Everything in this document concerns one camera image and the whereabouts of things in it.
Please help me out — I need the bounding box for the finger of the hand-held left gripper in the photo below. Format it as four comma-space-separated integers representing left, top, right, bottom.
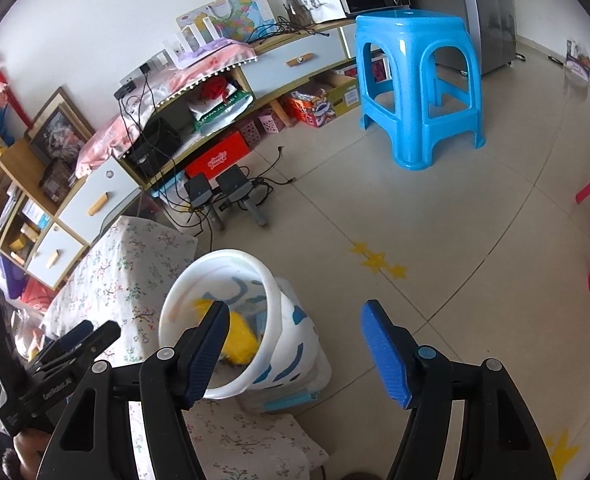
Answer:
29, 321, 122, 377
40, 320, 96, 361

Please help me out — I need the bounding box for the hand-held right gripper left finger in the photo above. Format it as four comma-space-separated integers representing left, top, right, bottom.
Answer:
35, 300, 232, 480

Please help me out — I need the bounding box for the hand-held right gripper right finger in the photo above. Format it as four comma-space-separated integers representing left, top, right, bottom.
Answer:
361, 299, 558, 480

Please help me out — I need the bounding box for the white plastic bucket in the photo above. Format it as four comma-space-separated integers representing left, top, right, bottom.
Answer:
159, 249, 323, 400

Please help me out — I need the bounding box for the person's left hand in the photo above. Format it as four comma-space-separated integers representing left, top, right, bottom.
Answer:
12, 432, 52, 480

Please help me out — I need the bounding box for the yellow crumpled wrapper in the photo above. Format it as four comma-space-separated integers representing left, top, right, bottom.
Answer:
192, 299, 262, 364

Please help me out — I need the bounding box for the clear container with orange fruit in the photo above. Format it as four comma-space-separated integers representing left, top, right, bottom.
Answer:
15, 305, 52, 362

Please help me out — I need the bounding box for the red bag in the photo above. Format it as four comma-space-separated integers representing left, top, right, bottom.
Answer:
22, 280, 56, 312

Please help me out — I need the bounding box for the floral tablecloth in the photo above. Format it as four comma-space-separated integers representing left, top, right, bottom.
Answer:
42, 216, 330, 480

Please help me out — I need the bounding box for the purple bag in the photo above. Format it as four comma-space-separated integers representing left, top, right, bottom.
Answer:
0, 255, 32, 299

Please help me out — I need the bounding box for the blue and white box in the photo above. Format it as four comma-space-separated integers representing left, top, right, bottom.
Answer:
24, 202, 52, 226

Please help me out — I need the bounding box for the wooden cabinet with pale drawers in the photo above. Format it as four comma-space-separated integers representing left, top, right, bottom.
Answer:
0, 10, 362, 291

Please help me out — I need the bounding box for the black speaker on grey stand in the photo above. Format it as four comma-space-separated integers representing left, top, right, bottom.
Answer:
184, 174, 226, 232
217, 165, 272, 228

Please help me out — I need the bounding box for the red flat box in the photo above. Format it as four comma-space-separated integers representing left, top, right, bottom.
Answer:
185, 132, 254, 181

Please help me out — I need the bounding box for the framed picture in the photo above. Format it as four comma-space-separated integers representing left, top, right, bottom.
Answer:
25, 87, 96, 166

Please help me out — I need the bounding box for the black subwoofer box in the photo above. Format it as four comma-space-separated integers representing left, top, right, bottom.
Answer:
125, 115, 184, 179

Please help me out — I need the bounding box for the pink floral cloth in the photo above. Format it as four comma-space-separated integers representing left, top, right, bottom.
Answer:
75, 40, 258, 179

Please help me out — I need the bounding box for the pink patterned box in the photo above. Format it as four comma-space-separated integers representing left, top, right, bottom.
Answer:
240, 120, 262, 146
257, 110, 284, 134

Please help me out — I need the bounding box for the green and white packet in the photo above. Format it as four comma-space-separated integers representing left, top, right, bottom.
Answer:
192, 87, 254, 136

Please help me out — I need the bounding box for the colourful cardboard carton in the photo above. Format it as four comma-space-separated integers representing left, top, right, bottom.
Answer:
282, 72, 362, 129

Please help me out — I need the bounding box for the red cloth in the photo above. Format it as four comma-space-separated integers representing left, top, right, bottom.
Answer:
197, 77, 232, 104

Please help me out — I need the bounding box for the white router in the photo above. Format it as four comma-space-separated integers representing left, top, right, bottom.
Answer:
162, 15, 216, 69

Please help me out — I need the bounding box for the blue plastic stool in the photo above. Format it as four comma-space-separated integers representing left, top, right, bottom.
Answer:
355, 9, 486, 171

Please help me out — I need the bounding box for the map poster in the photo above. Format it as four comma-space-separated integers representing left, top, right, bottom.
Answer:
176, 0, 280, 43

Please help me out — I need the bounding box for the printed bag on floor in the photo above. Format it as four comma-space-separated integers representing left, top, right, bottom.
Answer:
565, 39, 590, 79

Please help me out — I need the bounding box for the grey refrigerator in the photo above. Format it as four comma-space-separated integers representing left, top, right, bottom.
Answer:
405, 0, 518, 79

